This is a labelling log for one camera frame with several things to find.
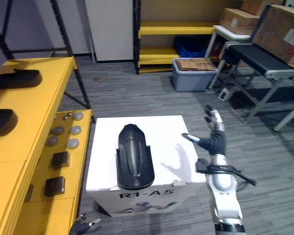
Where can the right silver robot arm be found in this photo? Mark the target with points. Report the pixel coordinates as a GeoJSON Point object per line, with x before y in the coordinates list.
{"type": "Point", "coordinates": [224, 195]}

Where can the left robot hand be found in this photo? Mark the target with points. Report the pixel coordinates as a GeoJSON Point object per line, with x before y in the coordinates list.
{"type": "Point", "coordinates": [81, 226]}

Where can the grey round disc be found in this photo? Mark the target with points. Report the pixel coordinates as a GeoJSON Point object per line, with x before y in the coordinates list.
{"type": "Point", "coordinates": [76, 129]}
{"type": "Point", "coordinates": [57, 130]}
{"type": "Point", "coordinates": [78, 116]}
{"type": "Point", "coordinates": [52, 141]}
{"type": "Point", "coordinates": [72, 143]}

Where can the black conveyor belt table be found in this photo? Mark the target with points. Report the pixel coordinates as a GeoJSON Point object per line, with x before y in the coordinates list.
{"type": "Point", "coordinates": [267, 80]}

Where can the cardboard boxes in bin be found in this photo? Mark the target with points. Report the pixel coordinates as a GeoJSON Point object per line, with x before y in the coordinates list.
{"type": "Point", "coordinates": [194, 64]}

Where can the white cabinet panel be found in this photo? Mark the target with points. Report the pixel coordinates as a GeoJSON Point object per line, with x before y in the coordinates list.
{"type": "Point", "coordinates": [110, 29]}

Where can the blue plastic crate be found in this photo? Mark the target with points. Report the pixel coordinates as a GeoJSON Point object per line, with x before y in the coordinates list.
{"type": "Point", "coordinates": [189, 47]}

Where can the black square block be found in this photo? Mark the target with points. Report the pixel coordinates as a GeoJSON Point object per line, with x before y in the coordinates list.
{"type": "Point", "coordinates": [55, 186]}
{"type": "Point", "coordinates": [61, 159]}

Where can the grey plastic bin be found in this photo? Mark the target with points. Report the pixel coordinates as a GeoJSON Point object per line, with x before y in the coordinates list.
{"type": "Point", "coordinates": [192, 78]}

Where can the white cardboard box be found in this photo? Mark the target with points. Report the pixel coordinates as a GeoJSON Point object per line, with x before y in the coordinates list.
{"type": "Point", "coordinates": [142, 166]}

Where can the large cardboard box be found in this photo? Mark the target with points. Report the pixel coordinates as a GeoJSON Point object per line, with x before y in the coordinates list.
{"type": "Point", "coordinates": [280, 34]}

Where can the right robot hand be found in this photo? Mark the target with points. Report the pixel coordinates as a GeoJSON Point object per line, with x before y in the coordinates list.
{"type": "Point", "coordinates": [216, 143]}

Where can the black plastic housing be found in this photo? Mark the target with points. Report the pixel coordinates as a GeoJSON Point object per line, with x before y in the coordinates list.
{"type": "Point", "coordinates": [14, 77]}
{"type": "Point", "coordinates": [135, 157]}
{"type": "Point", "coordinates": [1, 122]}

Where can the white power adapter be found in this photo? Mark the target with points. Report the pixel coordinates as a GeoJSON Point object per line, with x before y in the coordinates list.
{"type": "Point", "coordinates": [224, 94]}

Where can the white table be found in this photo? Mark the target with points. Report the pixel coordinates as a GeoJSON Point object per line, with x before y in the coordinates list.
{"type": "Point", "coordinates": [225, 49]}

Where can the small yellow shelf unit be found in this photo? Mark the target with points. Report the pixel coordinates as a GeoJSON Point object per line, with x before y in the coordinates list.
{"type": "Point", "coordinates": [172, 46]}

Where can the yellow shelf with black frame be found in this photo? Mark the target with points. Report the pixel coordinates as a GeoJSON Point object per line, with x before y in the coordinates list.
{"type": "Point", "coordinates": [31, 127]}

